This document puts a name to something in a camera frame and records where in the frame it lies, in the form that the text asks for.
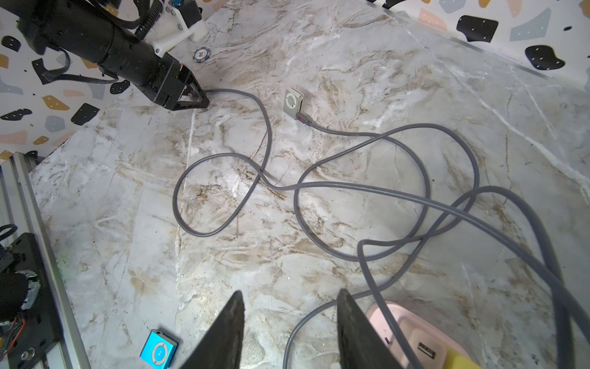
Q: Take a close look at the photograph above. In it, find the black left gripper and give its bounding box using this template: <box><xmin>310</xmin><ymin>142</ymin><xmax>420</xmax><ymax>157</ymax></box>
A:
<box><xmin>27</xmin><ymin>1</ymin><xmax>210</xmax><ymax>111</ymax></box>

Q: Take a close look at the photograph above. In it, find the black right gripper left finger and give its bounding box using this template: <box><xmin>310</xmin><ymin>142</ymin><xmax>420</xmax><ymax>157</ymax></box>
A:
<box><xmin>181</xmin><ymin>291</ymin><xmax>245</xmax><ymax>369</ymax></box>

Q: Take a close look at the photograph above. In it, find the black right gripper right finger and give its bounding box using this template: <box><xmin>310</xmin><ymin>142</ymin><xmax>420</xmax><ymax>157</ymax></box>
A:
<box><xmin>337</xmin><ymin>289</ymin><xmax>402</xmax><ymax>369</ymax></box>

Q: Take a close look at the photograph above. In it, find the yellow USB charger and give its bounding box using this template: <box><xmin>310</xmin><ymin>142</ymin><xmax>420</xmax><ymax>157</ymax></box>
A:
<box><xmin>442</xmin><ymin>347</ymin><xmax>481</xmax><ymax>369</ymax></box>

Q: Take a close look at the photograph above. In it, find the grey cable of pink charger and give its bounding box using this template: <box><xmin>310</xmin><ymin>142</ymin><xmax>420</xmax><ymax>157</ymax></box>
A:
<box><xmin>293</xmin><ymin>110</ymin><xmax>577</xmax><ymax>369</ymax></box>

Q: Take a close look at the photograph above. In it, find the silver mp3 player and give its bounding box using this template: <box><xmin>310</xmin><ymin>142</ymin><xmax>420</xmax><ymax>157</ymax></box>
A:
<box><xmin>283</xmin><ymin>88</ymin><xmax>304</xmax><ymax>119</ymax></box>

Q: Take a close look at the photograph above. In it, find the grey cable of yellow charger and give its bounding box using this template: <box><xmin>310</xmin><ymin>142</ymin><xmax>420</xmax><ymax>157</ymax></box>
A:
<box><xmin>282</xmin><ymin>185</ymin><xmax>565</xmax><ymax>369</ymax></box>

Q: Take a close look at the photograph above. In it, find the grey cable of green charger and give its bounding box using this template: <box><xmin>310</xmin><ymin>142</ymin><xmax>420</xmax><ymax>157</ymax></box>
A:
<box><xmin>171</xmin><ymin>88</ymin><xmax>590</xmax><ymax>333</ymax></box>

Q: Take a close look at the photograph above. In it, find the pink USB charger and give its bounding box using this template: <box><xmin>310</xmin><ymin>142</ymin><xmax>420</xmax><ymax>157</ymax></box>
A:
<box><xmin>399</xmin><ymin>318</ymin><xmax>449</xmax><ymax>369</ymax></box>

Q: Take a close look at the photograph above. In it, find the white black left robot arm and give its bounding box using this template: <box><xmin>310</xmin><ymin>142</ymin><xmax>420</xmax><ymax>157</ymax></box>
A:
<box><xmin>1</xmin><ymin>1</ymin><xmax>209</xmax><ymax>111</ymax></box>

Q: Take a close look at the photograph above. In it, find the round sticker white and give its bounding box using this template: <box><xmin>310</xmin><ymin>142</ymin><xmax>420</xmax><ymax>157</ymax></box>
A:
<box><xmin>193</xmin><ymin>48</ymin><xmax>211</xmax><ymax>64</ymax></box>

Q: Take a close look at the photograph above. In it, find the blue mp3 player left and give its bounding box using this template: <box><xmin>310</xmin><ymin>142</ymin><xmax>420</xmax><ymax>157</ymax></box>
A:
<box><xmin>139</xmin><ymin>329</ymin><xmax>178</xmax><ymax>369</ymax></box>

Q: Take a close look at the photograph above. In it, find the pink power strip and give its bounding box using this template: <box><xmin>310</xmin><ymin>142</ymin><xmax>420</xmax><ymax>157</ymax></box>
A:
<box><xmin>367</xmin><ymin>301</ymin><xmax>477</xmax><ymax>368</ymax></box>

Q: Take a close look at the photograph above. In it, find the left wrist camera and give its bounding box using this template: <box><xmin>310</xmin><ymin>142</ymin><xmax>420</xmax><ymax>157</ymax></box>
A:
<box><xmin>144</xmin><ymin>0</ymin><xmax>207</xmax><ymax>57</ymax></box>

